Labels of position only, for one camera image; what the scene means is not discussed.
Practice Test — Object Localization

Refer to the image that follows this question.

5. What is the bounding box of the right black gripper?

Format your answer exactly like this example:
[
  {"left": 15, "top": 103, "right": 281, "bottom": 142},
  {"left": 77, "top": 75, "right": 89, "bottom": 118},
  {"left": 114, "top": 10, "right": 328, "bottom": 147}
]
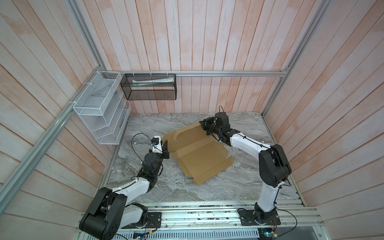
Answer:
[{"left": 199, "top": 117, "right": 222, "bottom": 137}]

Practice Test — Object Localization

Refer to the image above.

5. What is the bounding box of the brown cardboard box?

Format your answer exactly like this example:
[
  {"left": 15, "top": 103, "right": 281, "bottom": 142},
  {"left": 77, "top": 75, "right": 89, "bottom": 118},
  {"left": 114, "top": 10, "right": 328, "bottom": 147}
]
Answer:
[{"left": 163, "top": 123, "right": 234, "bottom": 185}]

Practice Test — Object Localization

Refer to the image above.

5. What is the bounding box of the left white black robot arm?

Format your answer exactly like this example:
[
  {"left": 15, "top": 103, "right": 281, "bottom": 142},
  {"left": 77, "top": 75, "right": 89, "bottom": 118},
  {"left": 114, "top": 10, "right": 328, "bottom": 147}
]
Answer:
[{"left": 79, "top": 136, "right": 170, "bottom": 240}]

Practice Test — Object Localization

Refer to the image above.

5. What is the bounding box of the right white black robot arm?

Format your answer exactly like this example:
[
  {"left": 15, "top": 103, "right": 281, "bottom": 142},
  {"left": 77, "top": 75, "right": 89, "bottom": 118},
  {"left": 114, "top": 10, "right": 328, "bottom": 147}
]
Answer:
[{"left": 199, "top": 112, "right": 292, "bottom": 225}]

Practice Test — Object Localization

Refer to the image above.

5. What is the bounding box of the white paper in basket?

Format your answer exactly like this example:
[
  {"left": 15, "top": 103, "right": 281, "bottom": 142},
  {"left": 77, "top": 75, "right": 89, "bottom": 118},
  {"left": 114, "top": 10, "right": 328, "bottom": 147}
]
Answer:
[{"left": 132, "top": 77, "right": 175, "bottom": 87}]

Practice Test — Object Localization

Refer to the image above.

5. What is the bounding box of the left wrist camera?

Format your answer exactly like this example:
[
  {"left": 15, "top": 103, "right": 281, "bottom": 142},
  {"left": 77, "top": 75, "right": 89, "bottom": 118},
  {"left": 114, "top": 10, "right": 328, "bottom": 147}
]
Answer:
[{"left": 151, "top": 136, "right": 161, "bottom": 146}]

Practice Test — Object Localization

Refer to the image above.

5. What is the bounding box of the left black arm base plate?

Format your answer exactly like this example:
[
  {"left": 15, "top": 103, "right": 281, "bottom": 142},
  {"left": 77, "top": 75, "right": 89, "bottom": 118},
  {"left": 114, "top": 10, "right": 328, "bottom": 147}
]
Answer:
[{"left": 121, "top": 212, "right": 162, "bottom": 229}]

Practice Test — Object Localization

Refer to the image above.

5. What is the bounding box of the black wire mesh basket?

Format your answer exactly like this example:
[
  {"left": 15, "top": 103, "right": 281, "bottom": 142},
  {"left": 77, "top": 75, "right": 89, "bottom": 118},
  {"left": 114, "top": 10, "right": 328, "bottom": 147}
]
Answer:
[{"left": 120, "top": 73, "right": 178, "bottom": 101}]

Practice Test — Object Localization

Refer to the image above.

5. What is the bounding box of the white wire mesh shelf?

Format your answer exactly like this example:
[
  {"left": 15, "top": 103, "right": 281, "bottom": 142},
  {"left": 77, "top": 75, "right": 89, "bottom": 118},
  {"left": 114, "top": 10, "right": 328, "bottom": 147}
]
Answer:
[{"left": 73, "top": 71, "right": 131, "bottom": 145}]

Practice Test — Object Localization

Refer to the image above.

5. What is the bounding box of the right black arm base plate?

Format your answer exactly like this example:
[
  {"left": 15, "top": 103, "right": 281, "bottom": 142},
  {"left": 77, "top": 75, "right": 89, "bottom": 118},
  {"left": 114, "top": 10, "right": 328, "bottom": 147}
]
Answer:
[{"left": 237, "top": 208, "right": 281, "bottom": 226}]

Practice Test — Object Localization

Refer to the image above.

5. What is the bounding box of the aluminium frame rail front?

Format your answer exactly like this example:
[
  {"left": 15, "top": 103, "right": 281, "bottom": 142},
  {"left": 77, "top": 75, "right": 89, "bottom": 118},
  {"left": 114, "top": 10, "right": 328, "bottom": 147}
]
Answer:
[{"left": 144, "top": 199, "right": 325, "bottom": 231}]

